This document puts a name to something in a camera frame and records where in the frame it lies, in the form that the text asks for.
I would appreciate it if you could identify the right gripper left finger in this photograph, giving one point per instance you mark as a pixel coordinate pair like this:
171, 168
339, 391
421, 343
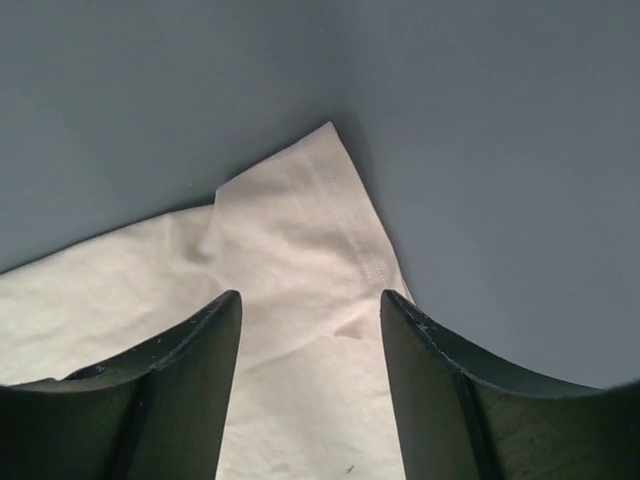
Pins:
154, 411

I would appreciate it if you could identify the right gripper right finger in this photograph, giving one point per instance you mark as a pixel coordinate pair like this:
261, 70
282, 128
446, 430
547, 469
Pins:
463, 412

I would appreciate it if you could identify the beige t shirt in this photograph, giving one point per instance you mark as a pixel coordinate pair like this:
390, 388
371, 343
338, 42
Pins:
297, 236

